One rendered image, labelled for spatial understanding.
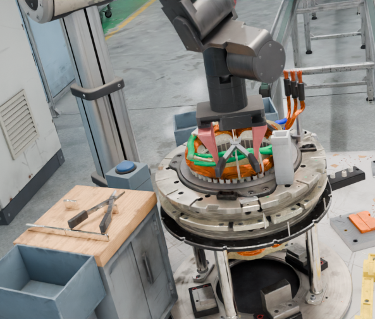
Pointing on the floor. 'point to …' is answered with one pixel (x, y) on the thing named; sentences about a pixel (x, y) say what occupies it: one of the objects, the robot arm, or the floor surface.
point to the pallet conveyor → (372, 21)
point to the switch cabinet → (8, 117)
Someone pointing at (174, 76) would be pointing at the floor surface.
